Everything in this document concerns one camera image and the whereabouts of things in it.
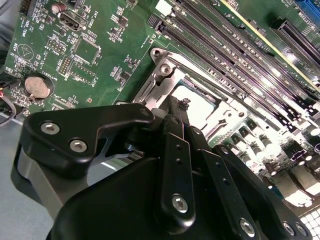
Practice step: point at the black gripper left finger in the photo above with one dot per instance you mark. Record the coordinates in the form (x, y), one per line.
(62, 120)

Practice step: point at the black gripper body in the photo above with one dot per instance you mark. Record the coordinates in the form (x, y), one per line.
(112, 207)

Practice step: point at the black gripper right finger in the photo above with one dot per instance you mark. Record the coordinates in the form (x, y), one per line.
(237, 190)

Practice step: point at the silver CPU with green edge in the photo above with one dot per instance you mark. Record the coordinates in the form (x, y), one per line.
(197, 107)

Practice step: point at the metal socket cover frame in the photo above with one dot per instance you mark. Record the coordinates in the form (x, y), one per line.
(165, 85)

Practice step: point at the thin metal locking lever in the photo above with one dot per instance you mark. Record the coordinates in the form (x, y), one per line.
(200, 72)

